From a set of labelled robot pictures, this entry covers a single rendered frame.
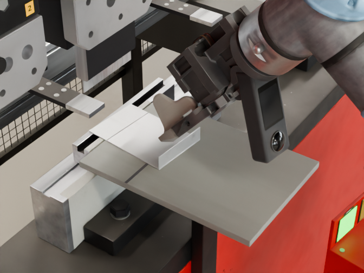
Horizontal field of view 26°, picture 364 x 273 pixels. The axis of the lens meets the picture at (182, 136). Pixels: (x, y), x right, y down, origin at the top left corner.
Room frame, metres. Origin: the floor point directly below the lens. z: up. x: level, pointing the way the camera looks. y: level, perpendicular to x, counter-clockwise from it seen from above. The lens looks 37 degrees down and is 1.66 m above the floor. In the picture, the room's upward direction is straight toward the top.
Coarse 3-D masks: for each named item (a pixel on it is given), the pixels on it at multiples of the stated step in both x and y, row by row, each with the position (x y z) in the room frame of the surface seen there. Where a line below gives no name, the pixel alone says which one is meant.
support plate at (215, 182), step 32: (192, 128) 0.88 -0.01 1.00; (224, 128) 0.88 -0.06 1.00; (96, 160) 0.81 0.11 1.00; (128, 160) 0.81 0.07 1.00; (192, 160) 0.81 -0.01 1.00; (224, 160) 0.81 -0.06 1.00; (288, 160) 0.81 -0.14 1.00; (160, 192) 0.75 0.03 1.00; (192, 192) 0.75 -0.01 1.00; (224, 192) 0.75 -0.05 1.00; (256, 192) 0.75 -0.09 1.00; (288, 192) 0.75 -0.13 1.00; (224, 224) 0.69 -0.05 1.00; (256, 224) 0.69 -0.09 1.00
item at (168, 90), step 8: (160, 80) 1.00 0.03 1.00; (144, 88) 0.98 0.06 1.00; (152, 88) 0.98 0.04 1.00; (160, 88) 0.99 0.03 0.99; (168, 88) 0.98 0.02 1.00; (136, 96) 0.96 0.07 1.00; (144, 96) 0.97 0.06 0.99; (152, 96) 0.96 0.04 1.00; (168, 96) 0.98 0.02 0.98; (128, 104) 0.94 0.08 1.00; (136, 104) 0.95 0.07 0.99; (104, 120) 0.90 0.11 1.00; (88, 136) 0.86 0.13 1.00; (96, 136) 0.87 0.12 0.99; (72, 144) 0.85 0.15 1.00; (80, 144) 0.85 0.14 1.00; (88, 144) 0.86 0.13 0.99; (80, 152) 0.84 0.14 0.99; (88, 152) 0.83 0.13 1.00
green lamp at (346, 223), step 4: (356, 208) 0.90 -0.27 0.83; (352, 212) 0.89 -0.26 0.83; (348, 216) 0.89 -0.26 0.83; (352, 216) 0.90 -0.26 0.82; (340, 220) 0.87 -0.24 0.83; (344, 220) 0.88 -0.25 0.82; (348, 220) 0.89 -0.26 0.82; (352, 220) 0.90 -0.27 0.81; (340, 224) 0.87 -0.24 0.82; (344, 224) 0.88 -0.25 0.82; (348, 224) 0.89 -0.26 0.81; (352, 224) 0.90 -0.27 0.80; (340, 228) 0.87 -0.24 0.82; (344, 228) 0.88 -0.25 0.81; (348, 228) 0.89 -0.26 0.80; (340, 232) 0.87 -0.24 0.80; (344, 232) 0.88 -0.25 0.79; (340, 236) 0.88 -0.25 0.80
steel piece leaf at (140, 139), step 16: (128, 128) 0.88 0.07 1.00; (144, 128) 0.88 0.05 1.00; (160, 128) 0.88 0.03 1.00; (112, 144) 0.84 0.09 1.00; (128, 144) 0.84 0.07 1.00; (144, 144) 0.84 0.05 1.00; (160, 144) 0.84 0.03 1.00; (176, 144) 0.82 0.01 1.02; (192, 144) 0.84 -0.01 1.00; (144, 160) 0.81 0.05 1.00; (160, 160) 0.79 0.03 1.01
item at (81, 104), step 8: (40, 80) 0.99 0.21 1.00; (48, 80) 0.99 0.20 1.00; (32, 88) 0.97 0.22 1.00; (40, 88) 0.97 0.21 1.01; (48, 88) 0.97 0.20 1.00; (56, 88) 0.97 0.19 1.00; (64, 88) 0.97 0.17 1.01; (40, 96) 0.96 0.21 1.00; (48, 96) 0.95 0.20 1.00; (56, 96) 0.95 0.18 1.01; (64, 96) 0.95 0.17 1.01; (72, 96) 0.95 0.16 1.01; (80, 96) 0.95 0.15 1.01; (88, 96) 0.95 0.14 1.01; (56, 104) 0.94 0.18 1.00; (64, 104) 0.93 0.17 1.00; (72, 104) 0.93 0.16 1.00; (80, 104) 0.93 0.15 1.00; (88, 104) 0.93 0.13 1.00; (96, 104) 0.93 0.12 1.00; (104, 104) 0.93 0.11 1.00; (80, 112) 0.92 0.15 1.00; (88, 112) 0.91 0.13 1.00; (96, 112) 0.92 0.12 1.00
